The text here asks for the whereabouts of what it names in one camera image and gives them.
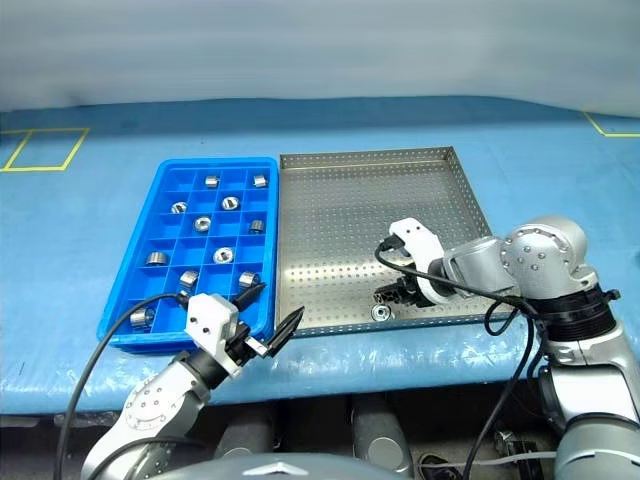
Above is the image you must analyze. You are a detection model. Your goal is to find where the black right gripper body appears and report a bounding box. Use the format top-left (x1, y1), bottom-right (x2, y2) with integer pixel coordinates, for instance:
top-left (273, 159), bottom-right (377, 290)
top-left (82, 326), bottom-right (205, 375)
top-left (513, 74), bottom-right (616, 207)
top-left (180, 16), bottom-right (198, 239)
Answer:
top-left (397, 272), bottom-right (427, 308)

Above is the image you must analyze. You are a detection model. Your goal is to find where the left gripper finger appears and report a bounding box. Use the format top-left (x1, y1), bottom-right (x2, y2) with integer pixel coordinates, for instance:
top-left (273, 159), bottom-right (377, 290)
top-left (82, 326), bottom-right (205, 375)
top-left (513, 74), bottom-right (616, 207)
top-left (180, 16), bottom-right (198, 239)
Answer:
top-left (230, 282), bottom-right (267, 314)
top-left (262, 305), bottom-right (306, 360)

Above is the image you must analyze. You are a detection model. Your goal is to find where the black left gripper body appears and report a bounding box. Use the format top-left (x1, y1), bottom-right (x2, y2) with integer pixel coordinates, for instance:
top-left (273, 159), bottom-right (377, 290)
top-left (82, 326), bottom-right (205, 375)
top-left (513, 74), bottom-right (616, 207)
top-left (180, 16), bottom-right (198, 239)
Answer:
top-left (223, 323), bottom-right (275, 367)

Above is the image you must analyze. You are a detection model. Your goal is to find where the blue compartment tray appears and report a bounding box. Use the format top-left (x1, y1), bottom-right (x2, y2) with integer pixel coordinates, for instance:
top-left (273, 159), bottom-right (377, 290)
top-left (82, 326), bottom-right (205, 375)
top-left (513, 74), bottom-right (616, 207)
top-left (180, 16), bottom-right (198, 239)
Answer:
top-left (95, 156), bottom-right (279, 355)

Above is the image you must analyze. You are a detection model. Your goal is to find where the perforated stainless steel tray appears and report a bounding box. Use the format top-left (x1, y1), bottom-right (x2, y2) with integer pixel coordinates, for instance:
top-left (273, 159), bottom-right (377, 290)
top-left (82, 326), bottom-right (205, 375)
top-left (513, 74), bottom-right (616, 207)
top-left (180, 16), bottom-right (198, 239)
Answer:
top-left (273, 145), bottom-right (519, 337)

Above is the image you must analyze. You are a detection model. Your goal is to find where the dark grey rounded cylinder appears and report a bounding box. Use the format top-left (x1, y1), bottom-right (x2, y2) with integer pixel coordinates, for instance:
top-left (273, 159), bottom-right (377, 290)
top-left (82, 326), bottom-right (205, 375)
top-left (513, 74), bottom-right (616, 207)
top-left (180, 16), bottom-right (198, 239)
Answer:
top-left (214, 399), bottom-right (281, 459)
top-left (349, 394), bottom-right (416, 480)

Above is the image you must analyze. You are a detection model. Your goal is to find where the silver robot torso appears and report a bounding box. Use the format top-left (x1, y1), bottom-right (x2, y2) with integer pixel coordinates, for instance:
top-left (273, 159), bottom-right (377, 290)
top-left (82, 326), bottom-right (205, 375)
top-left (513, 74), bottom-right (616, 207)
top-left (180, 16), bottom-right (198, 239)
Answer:
top-left (164, 452), bottom-right (416, 480)

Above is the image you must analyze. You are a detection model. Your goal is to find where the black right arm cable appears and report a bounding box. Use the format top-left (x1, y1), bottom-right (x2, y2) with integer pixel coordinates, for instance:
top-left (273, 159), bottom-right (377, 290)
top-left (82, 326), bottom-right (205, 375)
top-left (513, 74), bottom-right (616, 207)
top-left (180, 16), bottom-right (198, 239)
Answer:
top-left (374, 234), bottom-right (549, 480)

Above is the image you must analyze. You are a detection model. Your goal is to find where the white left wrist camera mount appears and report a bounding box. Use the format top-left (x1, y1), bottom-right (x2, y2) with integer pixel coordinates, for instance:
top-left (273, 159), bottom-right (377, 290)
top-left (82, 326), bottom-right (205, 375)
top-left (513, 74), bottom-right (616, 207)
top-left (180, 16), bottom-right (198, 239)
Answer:
top-left (184, 293), bottom-right (242, 377)

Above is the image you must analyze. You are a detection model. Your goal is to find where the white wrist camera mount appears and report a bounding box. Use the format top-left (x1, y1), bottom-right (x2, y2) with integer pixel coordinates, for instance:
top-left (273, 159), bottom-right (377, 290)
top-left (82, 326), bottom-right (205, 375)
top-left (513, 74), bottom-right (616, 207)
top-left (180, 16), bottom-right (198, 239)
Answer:
top-left (388, 217), bottom-right (457, 307)
top-left (184, 293), bottom-right (242, 377)

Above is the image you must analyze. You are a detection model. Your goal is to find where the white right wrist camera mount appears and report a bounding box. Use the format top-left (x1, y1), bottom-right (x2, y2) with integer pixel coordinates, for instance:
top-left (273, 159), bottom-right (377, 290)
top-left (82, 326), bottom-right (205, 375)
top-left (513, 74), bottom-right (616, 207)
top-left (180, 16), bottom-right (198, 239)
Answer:
top-left (388, 217), bottom-right (457, 307)

